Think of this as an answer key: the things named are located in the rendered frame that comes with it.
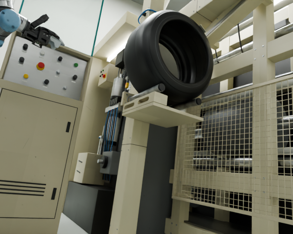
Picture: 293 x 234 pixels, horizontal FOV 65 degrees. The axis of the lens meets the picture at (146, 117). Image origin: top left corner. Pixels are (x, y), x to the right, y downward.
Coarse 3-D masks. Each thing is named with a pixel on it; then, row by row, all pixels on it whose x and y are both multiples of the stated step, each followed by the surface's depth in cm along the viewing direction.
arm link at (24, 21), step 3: (21, 15) 109; (21, 18) 108; (24, 18) 109; (21, 21) 108; (24, 21) 108; (27, 21) 110; (21, 24) 108; (24, 24) 108; (18, 27) 108; (21, 27) 108; (24, 27) 109; (18, 30) 109; (21, 30) 109
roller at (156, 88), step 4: (160, 84) 125; (152, 88) 130; (156, 88) 126; (160, 88) 125; (164, 88) 126; (140, 92) 141; (144, 92) 136; (148, 92) 133; (132, 96) 150; (136, 96) 144; (140, 96) 140; (128, 100) 152; (132, 100) 149
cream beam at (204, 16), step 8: (192, 0) 179; (200, 0) 170; (208, 0) 162; (216, 0) 158; (224, 0) 157; (232, 0) 156; (184, 8) 186; (192, 8) 176; (200, 8) 168; (208, 8) 166; (216, 8) 165; (224, 8) 164; (192, 16) 176; (200, 16) 174; (208, 16) 173; (216, 16) 172; (200, 24) 183; (208, 24) 182
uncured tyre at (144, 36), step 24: (144, 24) 132; (168, 24) 159; (192, 24) 146; (144, 48) 127; (168, 48) 172; (192, 48) 168; (144, 72) 130; (168, 72) 129; (192, 72) 172; (168, 96) 136; (192, 96) 141
